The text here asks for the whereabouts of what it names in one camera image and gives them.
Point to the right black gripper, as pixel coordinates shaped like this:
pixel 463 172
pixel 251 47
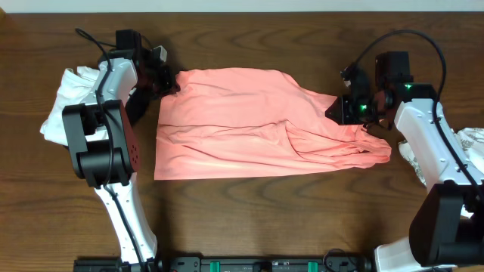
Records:
pixel 344 118

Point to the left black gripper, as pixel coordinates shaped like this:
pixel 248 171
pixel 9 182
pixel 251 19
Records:
pixel 166 86

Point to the pink shirt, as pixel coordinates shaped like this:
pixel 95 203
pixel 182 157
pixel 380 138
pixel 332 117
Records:
pixel 247 123

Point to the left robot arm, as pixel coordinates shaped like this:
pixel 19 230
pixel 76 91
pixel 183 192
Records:
pixel 104 149

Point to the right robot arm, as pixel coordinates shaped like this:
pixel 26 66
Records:
pixel 447 230

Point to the black folded shirt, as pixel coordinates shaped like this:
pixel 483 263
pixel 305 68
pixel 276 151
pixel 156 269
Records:
pixel 137 104

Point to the white folded shirt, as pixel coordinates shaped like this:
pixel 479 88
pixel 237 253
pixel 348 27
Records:
pixel 74 87

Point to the white fern print shirt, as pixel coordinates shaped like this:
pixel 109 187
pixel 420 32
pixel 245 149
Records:
pixel 437 158

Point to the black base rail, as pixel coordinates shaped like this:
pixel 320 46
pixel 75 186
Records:
pixel 337 262

